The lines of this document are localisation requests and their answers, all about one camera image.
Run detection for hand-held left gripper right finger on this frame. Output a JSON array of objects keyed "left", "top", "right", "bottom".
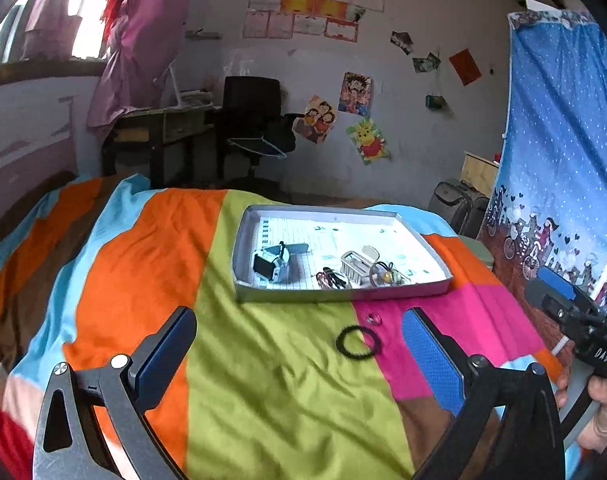
[{"left": 402, "top": 307, "right": 567, "bottom": 480}]

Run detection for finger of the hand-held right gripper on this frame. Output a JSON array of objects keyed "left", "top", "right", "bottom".
[
  {"left": 525, "top": 279, "right": 605, "bottom": 332},
  {"left": 537, "top": 266, "right": 593, "bottom": 307}
]

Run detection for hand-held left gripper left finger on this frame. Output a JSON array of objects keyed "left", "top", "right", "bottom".
[{"left": 32, "top": 306, "right": 198, "bottom": 480}]

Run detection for black hair tie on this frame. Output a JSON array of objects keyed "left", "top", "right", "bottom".
[{"left": 336, "top": 326, "right": 381, "bottom": 361}]

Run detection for beige hair claw clip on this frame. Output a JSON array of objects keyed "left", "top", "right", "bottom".
[{"left": 341, "top": 245, "right": 383, "bottom": 289}]

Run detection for light blue wrist watch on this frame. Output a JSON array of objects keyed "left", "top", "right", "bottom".
[{"left": 252, "top": 241, "right": 309, "bottom": 283}]

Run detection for grey cardboard tray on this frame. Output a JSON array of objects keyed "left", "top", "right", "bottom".
[{"left": 232, "top": 204, "right": 453, "bottom": 303}]

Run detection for person's right hand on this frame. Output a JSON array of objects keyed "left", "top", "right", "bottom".
[{"left": 555, "top": 357, "right": 607, "bottom": 452}]

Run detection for pale green container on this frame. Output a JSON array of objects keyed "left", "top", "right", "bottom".
[{"left": 458, "top": 235, "right": 495, "bottom": 267}]

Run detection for colourful striped blanket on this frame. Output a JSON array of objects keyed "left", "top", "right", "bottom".
[{"left": 0, "top": 172, "right": 569, "bottom": 480}]

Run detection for grey suitcase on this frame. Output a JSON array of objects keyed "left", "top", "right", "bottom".
[{"left": 428, "top": 178, "right": 490, "bottom": 233}]

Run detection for pale wooden box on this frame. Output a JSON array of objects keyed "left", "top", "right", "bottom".
[{"left": 461, "top": 151, "right": 501, "bottom": 196}]

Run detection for blue printed curtain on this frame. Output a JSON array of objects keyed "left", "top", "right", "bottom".
[{"left": 476, "top": 10, "right": 607, "bottom": 311}]

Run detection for yellow bear poster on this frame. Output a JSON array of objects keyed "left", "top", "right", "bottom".
[{"left": 347, "top": 117, "right": 391, "bottom": 166}]

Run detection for dark wooden desk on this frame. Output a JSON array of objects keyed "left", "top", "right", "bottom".
[{"left": 100, "top": 105, "right": 224, "bottom": 188}]

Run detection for red paper sheet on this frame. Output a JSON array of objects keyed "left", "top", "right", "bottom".
[{"left": 448, "top": 48, "right": 483, "bottom": 86}]

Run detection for white clothes hanger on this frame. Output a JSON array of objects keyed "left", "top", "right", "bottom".
[{"left": 228, "top": 136, "right": 288, "bottom": 159}]

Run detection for cartoon family poster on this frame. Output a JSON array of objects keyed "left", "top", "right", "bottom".
[{"left": 292, "top": 94, "right": 337, "bottom": 145}]

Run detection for black office chair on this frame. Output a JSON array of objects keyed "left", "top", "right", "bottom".
[{"left": 216, "top": 76, "right": 304, "bottom": 188}]

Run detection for anime character poster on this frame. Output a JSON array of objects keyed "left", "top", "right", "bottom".
[{"left": 338, "top": 71, "right": 373, "bottom": 117}]

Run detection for white desk lamp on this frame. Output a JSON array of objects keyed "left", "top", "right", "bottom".
[{"left": 156, "top": 60, "right": 214, "bottom": 108}]

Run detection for pink curtain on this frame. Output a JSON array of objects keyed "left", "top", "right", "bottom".
[{"left": 20, "top": 0, "right": 191, "bottom": 128}]

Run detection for window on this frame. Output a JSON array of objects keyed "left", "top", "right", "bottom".
[{"left": 0, "top": 0, "right": 134, "bottom": 68}]

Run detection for white cable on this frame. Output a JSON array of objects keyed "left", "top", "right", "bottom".
[{"left": 551, "top": 265, "right": 607, "bottom": 423}]

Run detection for beaded hair tie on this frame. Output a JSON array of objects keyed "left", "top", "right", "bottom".
[{"left": 368, "top": 260, "right": 411, "bottom": 288}]

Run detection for black and red hair ties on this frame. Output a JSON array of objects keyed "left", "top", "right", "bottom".
[{"left": 316, "top": 267, "right": 351, "bottom": 291}]

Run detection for row of wall certificates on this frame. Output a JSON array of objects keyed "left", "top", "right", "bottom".
[{"left": 242, "top": 0, "right": 385, "bottom": 43}]

